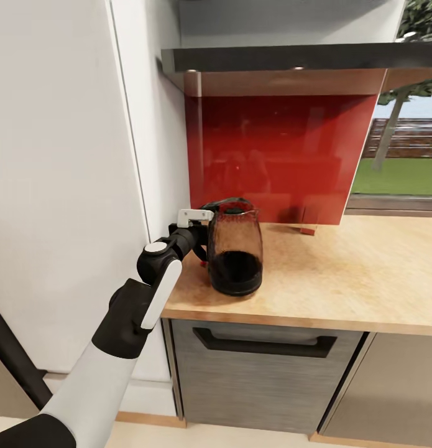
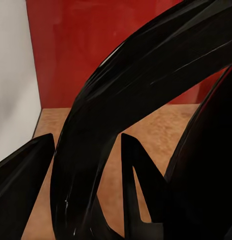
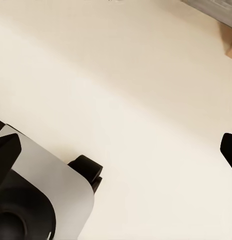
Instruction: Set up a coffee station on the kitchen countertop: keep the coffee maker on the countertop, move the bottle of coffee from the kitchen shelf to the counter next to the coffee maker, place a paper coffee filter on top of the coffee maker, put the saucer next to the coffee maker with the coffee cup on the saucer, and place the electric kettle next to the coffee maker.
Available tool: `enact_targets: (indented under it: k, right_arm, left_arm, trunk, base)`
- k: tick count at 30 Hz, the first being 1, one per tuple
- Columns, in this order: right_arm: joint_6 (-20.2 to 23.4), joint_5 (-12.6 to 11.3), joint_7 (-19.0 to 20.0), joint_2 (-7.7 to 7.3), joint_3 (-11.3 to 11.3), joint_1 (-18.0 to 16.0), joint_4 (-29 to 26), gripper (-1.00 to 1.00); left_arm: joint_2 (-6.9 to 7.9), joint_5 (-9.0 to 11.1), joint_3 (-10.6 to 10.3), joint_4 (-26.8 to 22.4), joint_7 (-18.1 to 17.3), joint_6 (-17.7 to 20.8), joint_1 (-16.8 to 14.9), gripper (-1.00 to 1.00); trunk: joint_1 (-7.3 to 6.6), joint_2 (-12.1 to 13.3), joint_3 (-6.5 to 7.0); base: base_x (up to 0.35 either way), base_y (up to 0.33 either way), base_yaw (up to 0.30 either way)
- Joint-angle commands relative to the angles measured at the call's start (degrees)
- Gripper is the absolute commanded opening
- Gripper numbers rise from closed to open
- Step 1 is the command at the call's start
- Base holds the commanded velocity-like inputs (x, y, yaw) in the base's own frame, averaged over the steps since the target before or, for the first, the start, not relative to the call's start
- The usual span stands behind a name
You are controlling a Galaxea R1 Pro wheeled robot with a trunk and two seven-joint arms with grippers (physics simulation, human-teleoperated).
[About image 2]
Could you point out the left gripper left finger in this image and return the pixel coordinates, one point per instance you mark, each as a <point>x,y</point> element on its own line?
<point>21,176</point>

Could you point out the countertop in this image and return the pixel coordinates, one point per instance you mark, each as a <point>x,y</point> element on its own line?
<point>159,133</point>

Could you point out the electric kettle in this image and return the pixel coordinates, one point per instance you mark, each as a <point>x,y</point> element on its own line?
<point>166,57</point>

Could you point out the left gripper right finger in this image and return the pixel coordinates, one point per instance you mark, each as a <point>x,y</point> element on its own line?
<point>169,219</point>

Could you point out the fridge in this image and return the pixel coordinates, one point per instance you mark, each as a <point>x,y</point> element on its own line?
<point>20,103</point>

